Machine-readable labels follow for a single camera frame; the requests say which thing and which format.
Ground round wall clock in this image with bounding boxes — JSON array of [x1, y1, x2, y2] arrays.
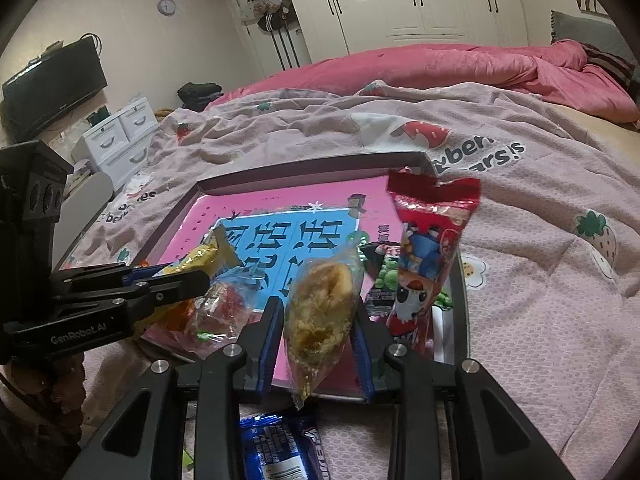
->
[[156, 0, 177, 18]]

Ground red cartoon snack bag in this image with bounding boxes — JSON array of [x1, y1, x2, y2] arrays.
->
[[386, 170, 480, 354]]

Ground black clothes pile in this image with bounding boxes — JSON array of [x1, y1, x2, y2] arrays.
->
[[177, 82, 222, 112]]

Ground pink quilted duvet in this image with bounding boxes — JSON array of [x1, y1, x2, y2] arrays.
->
[[213, 39, 639, 124]]

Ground pink children's book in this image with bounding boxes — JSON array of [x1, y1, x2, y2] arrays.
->
[[144, 173, 417, 396]]

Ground grey headboard cushion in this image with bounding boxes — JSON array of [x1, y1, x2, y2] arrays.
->
[[551, 10, 639, 82]]

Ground blue wafer snack packet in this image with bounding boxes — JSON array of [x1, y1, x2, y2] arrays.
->
[[240, 408, 331, 480]]

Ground black television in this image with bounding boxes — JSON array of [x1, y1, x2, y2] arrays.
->
[[1, 36, 107, 143]]

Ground pink strawberry print bedsheet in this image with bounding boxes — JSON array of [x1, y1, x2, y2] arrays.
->
[[68, 82, 639, 479]]

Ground white drawer cabinet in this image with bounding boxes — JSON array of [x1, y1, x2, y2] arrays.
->
[[70, 96, 158, 192]]

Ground dark striped pillow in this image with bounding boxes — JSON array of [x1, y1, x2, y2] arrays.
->
[[582, 44, 636, 90]]

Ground yellow snack packet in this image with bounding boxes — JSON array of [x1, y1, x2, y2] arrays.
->
[[156, 224, 242, 280]]

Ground clear bag brown pastry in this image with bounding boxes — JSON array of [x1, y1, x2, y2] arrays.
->
[[283, 244, 364, 408]]

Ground clear bag red candy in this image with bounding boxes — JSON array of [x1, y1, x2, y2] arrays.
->
[[158, 264, 266, 359]]

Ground white wardrobe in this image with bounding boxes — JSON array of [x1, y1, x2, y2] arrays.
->
[[293, 0, 528, 62]]

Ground dark green candy packet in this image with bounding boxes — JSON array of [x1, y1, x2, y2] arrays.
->
[[359, 242, 452, 332]]

